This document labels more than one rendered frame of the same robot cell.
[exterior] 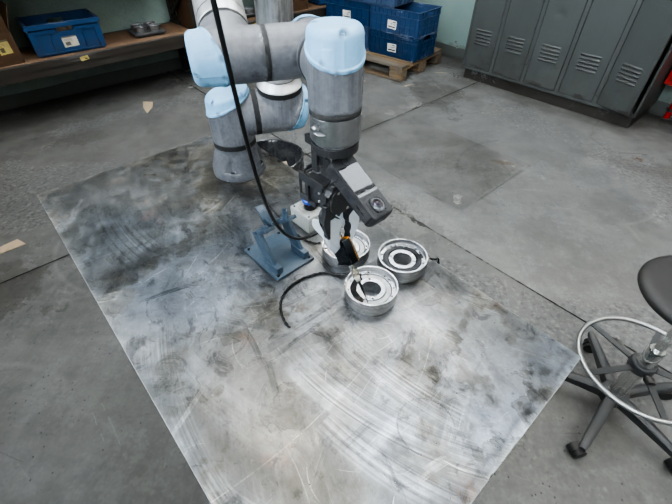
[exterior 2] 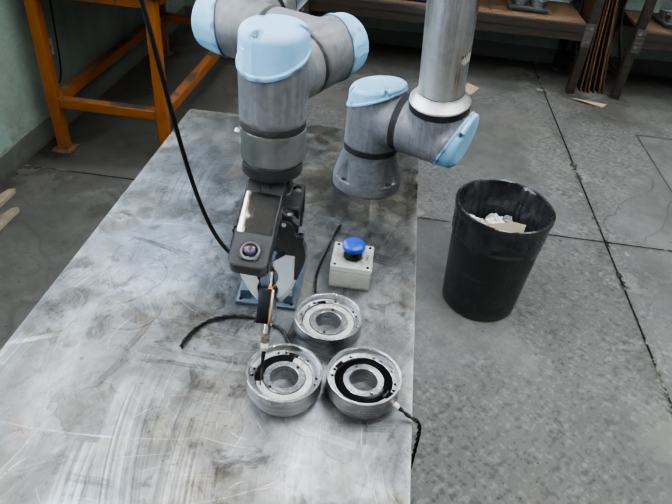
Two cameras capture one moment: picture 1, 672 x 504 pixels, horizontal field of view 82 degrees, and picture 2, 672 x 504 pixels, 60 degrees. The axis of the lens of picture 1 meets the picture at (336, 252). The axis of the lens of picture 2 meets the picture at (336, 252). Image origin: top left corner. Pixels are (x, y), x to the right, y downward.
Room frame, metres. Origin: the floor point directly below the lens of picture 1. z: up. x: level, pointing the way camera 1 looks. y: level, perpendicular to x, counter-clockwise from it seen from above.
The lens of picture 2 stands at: (0.17, -0.49, 1.47)
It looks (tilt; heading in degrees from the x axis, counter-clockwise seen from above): 38 degrees down; 45
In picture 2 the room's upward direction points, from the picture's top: 6 degrees clockwise
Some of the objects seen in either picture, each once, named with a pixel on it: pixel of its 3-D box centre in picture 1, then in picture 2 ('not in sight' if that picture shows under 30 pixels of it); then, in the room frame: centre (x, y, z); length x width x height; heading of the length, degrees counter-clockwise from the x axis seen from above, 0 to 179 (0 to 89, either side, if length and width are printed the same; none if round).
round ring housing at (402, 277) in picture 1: (401, 261); (362, 383); (0.59, -0.14, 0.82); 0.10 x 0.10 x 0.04
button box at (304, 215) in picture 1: (309, 212); (352, 263); (0.76, 0.06, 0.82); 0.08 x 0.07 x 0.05; 42
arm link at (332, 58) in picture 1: (334, 68); (275, 74); (0.54, 0.00, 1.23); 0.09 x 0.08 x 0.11; 17
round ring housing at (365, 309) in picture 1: (370, 291); (284, 380); (0.51, -0.07, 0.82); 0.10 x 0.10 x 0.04
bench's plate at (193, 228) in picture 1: (252, 261); (247, 271); (0.62, 0.19, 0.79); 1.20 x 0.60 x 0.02; 42
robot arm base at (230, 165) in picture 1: (237, 153); (368, 161); (1.01, 0.28, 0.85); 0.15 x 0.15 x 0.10
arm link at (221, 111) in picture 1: (232, 113); (378, 112); (1.01, 0.28, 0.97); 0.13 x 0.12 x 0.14; 107
